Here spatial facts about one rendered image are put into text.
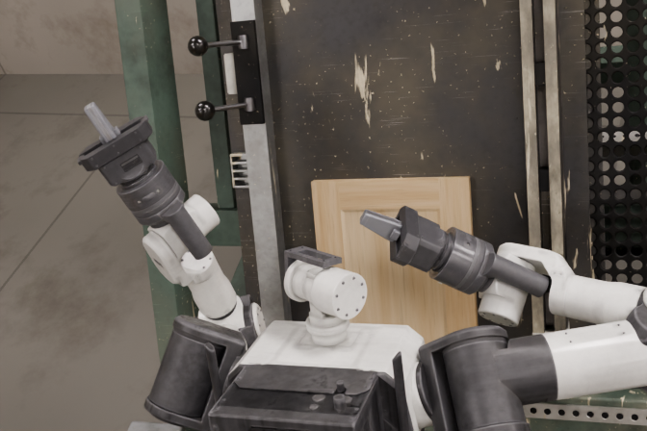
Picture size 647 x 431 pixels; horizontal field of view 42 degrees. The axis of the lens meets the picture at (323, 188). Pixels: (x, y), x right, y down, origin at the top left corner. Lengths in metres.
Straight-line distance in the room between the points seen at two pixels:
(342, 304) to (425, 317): 0.54
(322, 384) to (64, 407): 2.21
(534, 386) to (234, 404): 0.39
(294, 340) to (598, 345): 0.42
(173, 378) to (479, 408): 0.45
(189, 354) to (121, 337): 2.10
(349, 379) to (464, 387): 0.15
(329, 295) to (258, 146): 0.59
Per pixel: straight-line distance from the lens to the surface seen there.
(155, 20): 1.81
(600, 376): 1.20
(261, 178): 1.70
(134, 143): 1.35
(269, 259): 1.74
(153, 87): 1.78
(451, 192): 1.62
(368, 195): 1.65
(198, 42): 1.59
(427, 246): 1.30
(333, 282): 1.17
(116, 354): 3.35
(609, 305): 1.31
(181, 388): 1.31
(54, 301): 3.71
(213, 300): 1.53
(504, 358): 1.17
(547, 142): 1.56
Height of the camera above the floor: 2.28
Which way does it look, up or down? 39 degrees down
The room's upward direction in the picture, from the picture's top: 18 degrees counter-clockwise
